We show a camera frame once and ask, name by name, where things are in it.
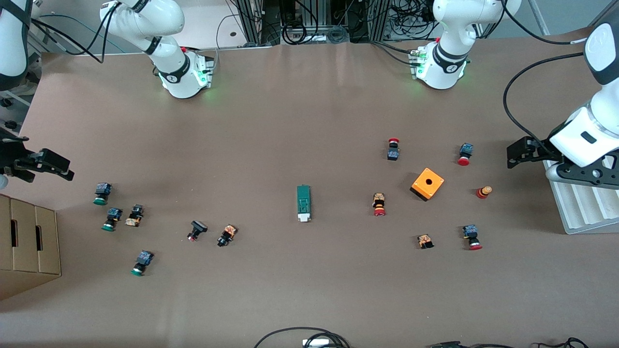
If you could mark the orange contact block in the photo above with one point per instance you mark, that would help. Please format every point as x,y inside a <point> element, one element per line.
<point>425,241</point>

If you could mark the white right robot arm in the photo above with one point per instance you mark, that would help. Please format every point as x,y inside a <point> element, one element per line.
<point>145,24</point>

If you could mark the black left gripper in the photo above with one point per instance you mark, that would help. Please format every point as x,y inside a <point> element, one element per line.
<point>540,150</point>

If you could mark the red emergency stop orange block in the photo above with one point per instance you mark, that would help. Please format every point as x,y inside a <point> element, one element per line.
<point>379,204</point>

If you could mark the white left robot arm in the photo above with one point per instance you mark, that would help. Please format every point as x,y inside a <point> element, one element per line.
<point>449,34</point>

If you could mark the orange button enclosure box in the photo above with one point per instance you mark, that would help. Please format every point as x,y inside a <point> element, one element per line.
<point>420,185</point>

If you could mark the grey metal bar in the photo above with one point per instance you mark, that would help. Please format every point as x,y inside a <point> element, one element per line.
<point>539,18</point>

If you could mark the white ridged plastic tray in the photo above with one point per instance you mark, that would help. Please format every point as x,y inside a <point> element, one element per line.
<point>585,212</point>

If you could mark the black round button orange block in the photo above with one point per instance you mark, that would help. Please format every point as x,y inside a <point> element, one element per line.
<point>226,235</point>

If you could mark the green pushbutton with blue block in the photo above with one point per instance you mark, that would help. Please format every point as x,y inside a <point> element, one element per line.
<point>102,192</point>
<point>112,218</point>
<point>142,262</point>

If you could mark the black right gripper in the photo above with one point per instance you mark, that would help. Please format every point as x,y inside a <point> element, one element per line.
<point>13,158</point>

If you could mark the black square pushbutton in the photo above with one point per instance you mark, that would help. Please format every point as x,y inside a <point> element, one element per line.
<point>197,228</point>

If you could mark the small white device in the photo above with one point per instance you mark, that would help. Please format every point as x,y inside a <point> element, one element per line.
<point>314,343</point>

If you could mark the brown cardboard box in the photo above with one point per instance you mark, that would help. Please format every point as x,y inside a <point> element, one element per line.
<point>29,256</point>

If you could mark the aluminium frame post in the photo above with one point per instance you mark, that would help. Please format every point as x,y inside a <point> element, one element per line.
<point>379,19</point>
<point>256,24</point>

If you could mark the black knob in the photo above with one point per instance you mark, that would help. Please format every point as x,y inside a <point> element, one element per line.
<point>10,124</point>
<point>6,102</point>

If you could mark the black switch with orange block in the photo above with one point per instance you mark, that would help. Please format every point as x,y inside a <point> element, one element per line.
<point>135,215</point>

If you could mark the red yellow button head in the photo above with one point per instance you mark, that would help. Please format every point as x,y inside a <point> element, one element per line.
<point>483,192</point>

